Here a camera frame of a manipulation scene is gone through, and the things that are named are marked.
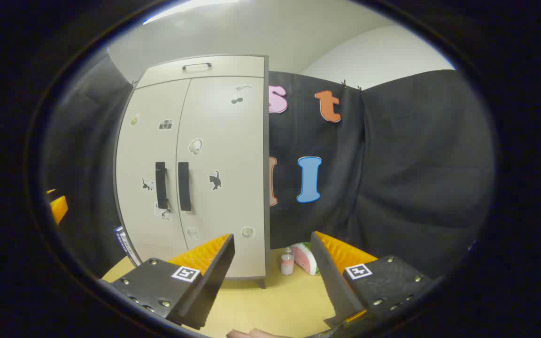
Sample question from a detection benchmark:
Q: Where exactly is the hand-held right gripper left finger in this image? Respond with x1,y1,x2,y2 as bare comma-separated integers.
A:
99,233,236,330

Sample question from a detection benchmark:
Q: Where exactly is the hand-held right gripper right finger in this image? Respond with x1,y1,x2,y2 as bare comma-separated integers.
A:
310,231,435,331

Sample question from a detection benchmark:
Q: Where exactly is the white cabinet door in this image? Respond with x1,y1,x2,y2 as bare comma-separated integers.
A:
116,79,191,263
175,76,267,278

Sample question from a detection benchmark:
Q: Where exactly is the white double-door shoe cabinet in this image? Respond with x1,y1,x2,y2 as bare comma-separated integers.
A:
113,54,271,289

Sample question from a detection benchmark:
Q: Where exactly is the white cabinet drawer front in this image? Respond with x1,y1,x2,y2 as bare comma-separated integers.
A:
135,55,266,89

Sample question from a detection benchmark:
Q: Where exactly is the watermelon slice toy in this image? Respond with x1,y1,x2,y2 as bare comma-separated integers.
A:
292,242,320,276

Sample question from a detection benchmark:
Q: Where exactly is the blue and white book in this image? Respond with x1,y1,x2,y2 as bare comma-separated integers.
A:
113,226,142,267

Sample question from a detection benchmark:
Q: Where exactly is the black backdrop cloth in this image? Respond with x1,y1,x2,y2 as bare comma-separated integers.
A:
40,52,496,282

